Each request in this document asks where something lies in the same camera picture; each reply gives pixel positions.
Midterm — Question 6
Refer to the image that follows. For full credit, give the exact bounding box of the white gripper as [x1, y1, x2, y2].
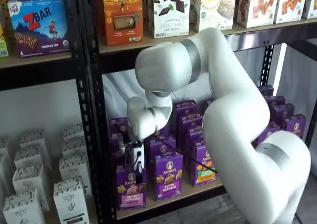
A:
[131, 143, 146, 185]

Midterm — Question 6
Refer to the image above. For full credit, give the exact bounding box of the purple box pink patch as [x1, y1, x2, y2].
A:
[115, 165, 147, 211]

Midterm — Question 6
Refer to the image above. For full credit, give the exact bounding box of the purple Bunny Grahams box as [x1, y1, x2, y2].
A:
[155, 153, 184, 202]

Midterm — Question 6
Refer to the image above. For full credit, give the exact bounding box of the black metal shelf rack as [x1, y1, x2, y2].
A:
[79, 0, 317, 224]
[0, 0, 100, 224]

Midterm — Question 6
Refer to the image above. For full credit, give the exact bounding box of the purple box green patch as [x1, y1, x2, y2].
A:
[191, 144, 220, 188]

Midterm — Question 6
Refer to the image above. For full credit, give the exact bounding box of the white organic pantry box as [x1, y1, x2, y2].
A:
[19, 129, 47, 148]
[62, 123, 85, 140]
[2, 188, 46, 224]
[58, 154, 92, 197]
[61, 137, 87, 159]
[53, 178, 90, 224]
[13, 144, 52, 171]
[11, 164, 50, 211]

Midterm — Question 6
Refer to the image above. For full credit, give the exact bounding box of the orange snack box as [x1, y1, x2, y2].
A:
[102, 0, 144, 47]

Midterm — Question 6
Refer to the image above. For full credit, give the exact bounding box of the white Sweet Thins box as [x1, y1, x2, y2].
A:
[153, 0, 191, 39]

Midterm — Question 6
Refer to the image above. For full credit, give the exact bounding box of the Clif Kid Zbar box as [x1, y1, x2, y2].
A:
[6, 0, 72, 58]

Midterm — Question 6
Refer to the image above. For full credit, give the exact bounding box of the Simple Mills yellow white box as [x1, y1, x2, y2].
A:
[194, 0, 235, 33]

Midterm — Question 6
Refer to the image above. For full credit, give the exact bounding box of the green snack box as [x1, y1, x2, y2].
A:
[0, 23, 10, 58]

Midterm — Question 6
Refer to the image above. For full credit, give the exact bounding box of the white crackers box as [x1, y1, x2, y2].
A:
[236, 0, 277, 28]
[273, 0, 310, 24]

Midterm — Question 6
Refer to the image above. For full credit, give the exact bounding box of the white snack box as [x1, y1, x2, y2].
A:
[302, 0, 317, 19]

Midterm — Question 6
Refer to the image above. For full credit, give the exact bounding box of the white backdrop sheet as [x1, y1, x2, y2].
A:
[103, 44, 317, 145]

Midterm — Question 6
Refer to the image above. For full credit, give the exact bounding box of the thin black cable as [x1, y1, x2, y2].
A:
[148, 134, 219, 174]

